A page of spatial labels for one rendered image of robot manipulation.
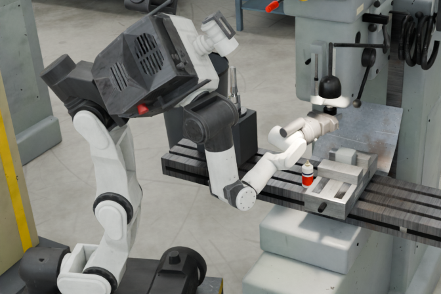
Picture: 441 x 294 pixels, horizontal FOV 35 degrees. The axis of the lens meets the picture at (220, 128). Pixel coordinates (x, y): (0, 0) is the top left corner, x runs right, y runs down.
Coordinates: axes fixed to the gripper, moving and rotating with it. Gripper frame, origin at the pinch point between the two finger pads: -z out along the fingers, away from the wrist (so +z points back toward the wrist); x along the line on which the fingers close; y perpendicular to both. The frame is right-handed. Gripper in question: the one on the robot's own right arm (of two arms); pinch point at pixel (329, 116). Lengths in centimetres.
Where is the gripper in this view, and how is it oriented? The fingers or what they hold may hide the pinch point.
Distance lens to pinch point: 252.3
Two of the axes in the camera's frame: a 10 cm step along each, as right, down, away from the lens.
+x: -7.1, -3.0, 6.3
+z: -7.0, 3.8, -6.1
